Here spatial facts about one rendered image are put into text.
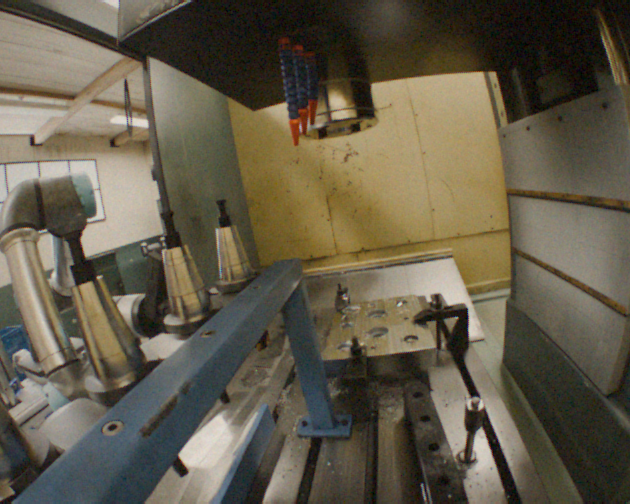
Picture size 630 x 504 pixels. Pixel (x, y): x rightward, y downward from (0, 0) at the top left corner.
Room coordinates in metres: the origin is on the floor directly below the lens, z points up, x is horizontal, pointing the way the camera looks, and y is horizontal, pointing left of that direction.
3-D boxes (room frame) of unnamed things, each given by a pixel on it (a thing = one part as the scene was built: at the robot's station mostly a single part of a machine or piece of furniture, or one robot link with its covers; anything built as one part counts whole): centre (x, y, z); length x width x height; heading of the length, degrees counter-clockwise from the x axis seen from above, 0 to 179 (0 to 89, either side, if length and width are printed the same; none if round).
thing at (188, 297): (0.27, 0.13, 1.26); 0.04 x 0.04 x 0.07
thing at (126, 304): (0.42, 0.31, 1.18); 0.08 x 0.05 x 0.08; 168
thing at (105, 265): (3.77, 3.32, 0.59); 0.57 x 0.52 x 1.17; 165
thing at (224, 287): (0.37, 0.11, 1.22); 0.06 x 0.06 x 0.03
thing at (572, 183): (0.46, -0.52, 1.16); 0.48 x 0.05 x 0.51; 168
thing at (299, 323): (0.42, 0.04, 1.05); 0.10 x 0.05 x 0.30; 78
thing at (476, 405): (0.26, -0.17, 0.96); 0.03 x 0.03 x 0.13
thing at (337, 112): (0.56, -0.09, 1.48); 0.16 x 0.16 x 0.12
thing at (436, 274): (1.21, -0.22, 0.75); 0.89 x 0.67 x 0.26; 78
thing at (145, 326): (0.40, 0.23, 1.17); 0.12 x 0.08 x 0.09; 78
